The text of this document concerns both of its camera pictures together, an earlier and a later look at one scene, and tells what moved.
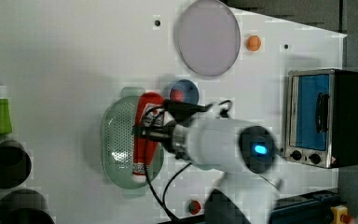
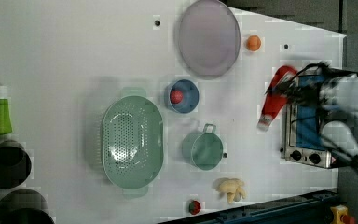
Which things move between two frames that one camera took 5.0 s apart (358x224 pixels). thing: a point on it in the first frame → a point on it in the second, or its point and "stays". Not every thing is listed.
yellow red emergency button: [340, 216] stays
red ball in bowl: [176, 94] stays
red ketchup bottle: [149, 111] → [274, 103]
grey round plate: [209, 38] stays
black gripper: [164, 131] → [308, 86]
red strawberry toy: [194, 207] stays
